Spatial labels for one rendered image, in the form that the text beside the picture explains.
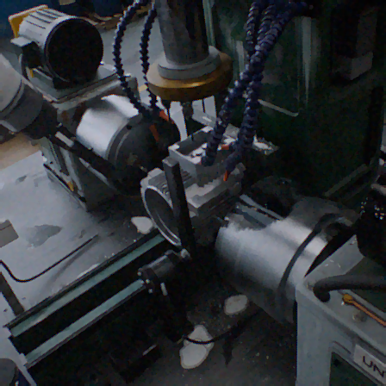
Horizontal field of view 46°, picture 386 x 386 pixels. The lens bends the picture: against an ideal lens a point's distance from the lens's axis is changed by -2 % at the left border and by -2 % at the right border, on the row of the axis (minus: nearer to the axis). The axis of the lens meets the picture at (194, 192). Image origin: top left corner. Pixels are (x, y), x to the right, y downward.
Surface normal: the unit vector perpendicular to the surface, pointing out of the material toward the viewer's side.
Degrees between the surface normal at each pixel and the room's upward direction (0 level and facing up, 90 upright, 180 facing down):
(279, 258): 47
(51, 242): 0
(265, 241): 39
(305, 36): 90
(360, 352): 90
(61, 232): 0
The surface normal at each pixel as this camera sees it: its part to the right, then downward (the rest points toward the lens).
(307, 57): -0.77, 0.48
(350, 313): -0.15, -0.77
